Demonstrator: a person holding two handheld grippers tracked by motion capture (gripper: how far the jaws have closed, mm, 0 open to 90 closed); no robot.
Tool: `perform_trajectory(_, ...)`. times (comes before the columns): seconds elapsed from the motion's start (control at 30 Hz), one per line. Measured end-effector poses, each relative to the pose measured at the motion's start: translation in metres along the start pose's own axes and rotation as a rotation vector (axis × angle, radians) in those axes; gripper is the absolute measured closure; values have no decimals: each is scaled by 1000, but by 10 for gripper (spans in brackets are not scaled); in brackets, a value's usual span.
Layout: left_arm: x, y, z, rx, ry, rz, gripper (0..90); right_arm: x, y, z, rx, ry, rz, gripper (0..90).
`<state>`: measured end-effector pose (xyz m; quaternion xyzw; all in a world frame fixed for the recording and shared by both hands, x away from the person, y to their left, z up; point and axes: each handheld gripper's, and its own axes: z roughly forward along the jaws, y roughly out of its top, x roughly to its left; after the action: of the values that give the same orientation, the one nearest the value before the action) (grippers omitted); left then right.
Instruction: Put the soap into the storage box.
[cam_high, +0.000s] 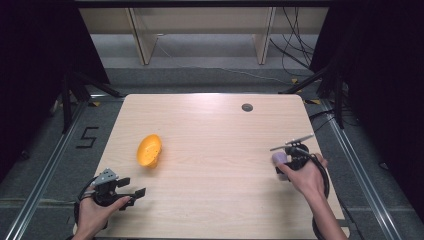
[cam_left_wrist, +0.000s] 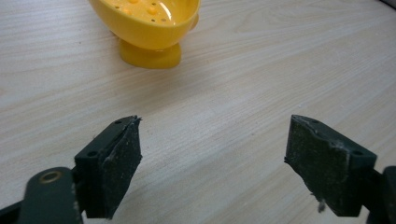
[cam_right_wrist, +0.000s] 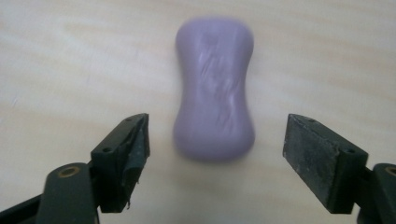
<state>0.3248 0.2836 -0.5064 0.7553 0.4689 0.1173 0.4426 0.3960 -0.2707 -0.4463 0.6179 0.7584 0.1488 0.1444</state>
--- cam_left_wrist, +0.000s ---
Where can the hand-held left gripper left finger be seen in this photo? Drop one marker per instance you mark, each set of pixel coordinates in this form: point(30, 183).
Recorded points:
point(115, 168)

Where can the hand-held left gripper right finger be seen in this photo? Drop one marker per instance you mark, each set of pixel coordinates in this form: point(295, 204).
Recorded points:
point(327, 168)

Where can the yellow plastic strainer bowl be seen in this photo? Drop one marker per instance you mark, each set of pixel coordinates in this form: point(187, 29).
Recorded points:
point(149, 28)

